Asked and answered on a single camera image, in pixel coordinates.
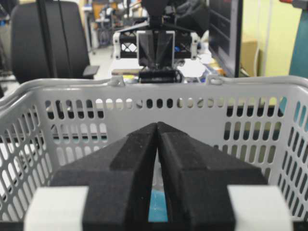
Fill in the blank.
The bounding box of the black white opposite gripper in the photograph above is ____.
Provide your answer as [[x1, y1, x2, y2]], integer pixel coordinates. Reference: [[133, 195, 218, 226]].
[[113, 21, 199, 84]]

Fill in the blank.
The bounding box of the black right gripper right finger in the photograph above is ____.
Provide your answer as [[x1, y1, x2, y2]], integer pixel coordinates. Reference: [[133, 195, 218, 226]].
[[157, 122, 294, 231]]

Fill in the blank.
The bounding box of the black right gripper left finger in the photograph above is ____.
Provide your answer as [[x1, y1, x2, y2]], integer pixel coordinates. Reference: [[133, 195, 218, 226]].
[[24, 123, 157, 231]]

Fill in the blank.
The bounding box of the blue dustpan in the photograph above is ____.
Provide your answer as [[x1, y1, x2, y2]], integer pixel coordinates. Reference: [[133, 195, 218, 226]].
[[148, 189, 168, 222]]

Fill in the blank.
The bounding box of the grey plastic shopping basket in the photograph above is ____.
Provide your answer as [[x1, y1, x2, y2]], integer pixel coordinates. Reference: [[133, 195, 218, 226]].
[[0, 76, 308, 222]]

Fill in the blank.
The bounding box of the black computer monitor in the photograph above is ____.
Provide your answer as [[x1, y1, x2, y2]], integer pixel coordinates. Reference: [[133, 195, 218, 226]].
[[209, 0, 243, 78]]

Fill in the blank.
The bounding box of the cardboard box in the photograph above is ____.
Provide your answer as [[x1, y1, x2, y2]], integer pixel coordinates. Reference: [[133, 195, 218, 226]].
[[240, 36, 258, 77]]

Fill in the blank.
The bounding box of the black office chair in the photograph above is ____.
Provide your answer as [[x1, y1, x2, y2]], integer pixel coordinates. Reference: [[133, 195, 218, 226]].
[[11, 0, 99, 84]]

